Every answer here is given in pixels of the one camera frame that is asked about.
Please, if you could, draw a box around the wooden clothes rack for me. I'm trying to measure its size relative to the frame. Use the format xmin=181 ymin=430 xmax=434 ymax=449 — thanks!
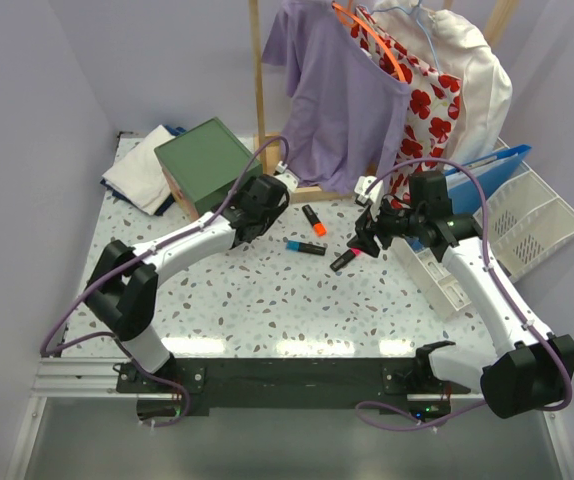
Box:
xmin=247 ymin=0 xmax=521 ymax=205

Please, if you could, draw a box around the red floral dress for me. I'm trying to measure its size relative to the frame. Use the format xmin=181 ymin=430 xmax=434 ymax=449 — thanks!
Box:
xmin=349 ymin=5 xmax=463 ymax=209

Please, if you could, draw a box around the folded white cloth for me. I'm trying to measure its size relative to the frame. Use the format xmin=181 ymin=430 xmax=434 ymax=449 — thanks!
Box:
xmin=102 ymin=124 xmax=178 ymax=216

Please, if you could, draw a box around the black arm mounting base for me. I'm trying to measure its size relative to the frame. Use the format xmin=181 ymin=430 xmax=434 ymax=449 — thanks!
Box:
xmin=116 ymin=357 xmax=473 ymax=419

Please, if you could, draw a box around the orange clothes hanger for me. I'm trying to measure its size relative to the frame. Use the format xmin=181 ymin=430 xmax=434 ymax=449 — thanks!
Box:
xmin=331 ymin=1 xmax=409 ymax=84

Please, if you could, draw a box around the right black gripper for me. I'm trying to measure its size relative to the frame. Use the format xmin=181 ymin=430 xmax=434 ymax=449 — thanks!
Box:
xmin=347 ymin=194 xmax=424 ymax=258

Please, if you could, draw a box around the pink highlighter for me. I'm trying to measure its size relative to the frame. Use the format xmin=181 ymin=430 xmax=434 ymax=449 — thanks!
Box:
xmin=330 ymin=248 xmax=362 ymax=272

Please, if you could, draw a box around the three-drawer desk organizer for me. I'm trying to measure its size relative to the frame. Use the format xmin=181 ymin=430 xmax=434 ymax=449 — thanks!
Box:
xmin=154 ymin=117 xmax=263 ymax=220

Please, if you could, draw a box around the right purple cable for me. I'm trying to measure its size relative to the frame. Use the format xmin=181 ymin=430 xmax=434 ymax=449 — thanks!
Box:
xmin=355 ymin=157 xmax=573 ymax=432

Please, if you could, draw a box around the blue highlighter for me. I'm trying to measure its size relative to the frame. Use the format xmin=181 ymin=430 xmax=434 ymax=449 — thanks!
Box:
xmin=286 ymin=240 xmax=326 ymax=256

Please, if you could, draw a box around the orange highlighter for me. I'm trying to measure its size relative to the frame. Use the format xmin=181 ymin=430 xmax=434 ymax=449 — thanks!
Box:
xmin=302 ymin=204 xmax=327 ymax=237

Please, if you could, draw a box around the purple t-shirt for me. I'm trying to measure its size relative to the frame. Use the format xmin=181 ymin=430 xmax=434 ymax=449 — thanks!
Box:
xmin=262 ymin=1 xmax=411 ymax=195

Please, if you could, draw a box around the blue document folder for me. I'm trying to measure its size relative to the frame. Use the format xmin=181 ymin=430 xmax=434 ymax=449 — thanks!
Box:
xmin=445 ymin=144 xmax=532 ymax=239

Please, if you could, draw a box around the white file rack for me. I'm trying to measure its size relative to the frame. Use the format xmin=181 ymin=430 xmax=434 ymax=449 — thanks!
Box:
xmin=392 ymin=141 xmax=574 ymax=319

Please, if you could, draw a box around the light blue clothes hanger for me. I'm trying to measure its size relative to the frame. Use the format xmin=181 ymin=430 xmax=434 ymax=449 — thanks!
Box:
xmin=410 ymin=0 xmax=442 ymax=74

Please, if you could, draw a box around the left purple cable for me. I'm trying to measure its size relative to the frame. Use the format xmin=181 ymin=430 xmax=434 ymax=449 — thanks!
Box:
xmin=40 ymin=135 xmax=291 ymax=429

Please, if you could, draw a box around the cream white shirt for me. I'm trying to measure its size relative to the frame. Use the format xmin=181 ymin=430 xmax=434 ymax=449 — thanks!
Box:
xmin=372 ymin=1 xmax=512 ymax=163

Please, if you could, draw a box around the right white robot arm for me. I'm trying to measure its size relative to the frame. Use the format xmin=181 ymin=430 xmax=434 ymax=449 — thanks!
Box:
xmin=348 ymin=171 xmax=574 ymax=419

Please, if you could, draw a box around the purple cable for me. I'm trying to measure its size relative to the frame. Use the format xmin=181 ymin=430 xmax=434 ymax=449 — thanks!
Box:
xmin=355 ymin=157 xmax=573 ymax=432
xmin=40 ymin=135 xmax=291 ymax=429

